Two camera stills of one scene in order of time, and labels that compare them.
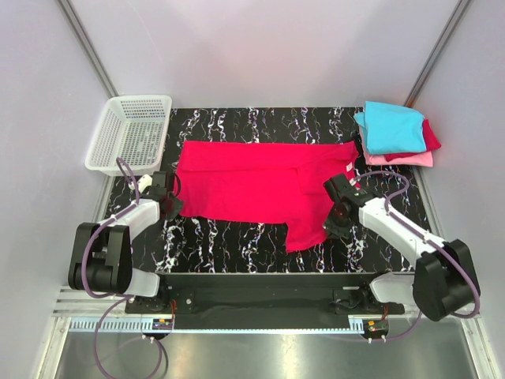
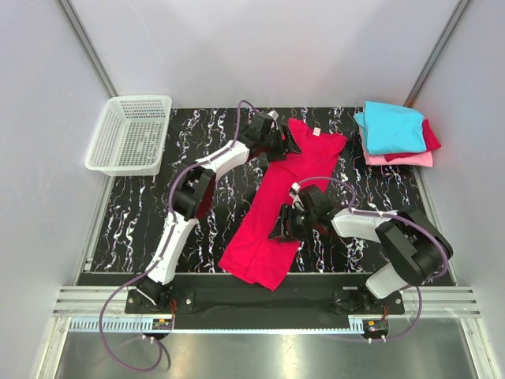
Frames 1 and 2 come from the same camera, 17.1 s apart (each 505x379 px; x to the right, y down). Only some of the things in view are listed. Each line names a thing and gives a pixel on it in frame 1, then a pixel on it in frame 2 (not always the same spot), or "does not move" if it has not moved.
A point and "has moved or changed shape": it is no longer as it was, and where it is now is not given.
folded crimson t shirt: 431,139 does not move
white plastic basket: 134,128 does not move
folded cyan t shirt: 391,128 does not move
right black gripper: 331,230 -> 277,231
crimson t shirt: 274,182 has moved or changed shape
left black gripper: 177,205 -> 279,153
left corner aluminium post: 70,15 does not move
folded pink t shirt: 424,159 does not move
